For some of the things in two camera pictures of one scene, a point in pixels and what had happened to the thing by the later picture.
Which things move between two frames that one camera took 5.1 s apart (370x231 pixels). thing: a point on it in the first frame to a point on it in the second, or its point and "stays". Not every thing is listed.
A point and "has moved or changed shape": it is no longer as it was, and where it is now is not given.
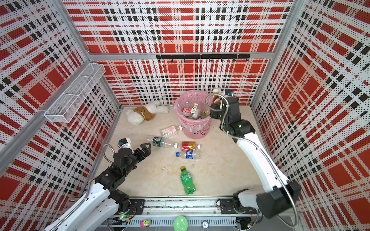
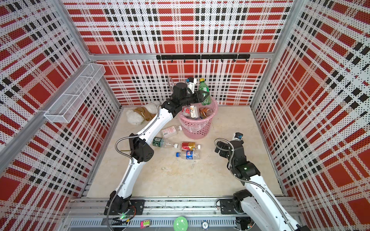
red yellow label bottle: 190,146 stays
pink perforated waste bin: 194,129 stays
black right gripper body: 216,111 to 225,152
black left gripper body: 129,168 to 189,98
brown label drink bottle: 216,99 to 204,112
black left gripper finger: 141,157 to 200,99
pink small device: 143,224 stays
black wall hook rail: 203,56 stays
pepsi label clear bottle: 189,154 stays
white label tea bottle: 194,108 has moved or changed shape
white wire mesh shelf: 62,108 stays
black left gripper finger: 146,148 to 204,91
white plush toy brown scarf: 145,112 stays
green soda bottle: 187,181 to 206,98
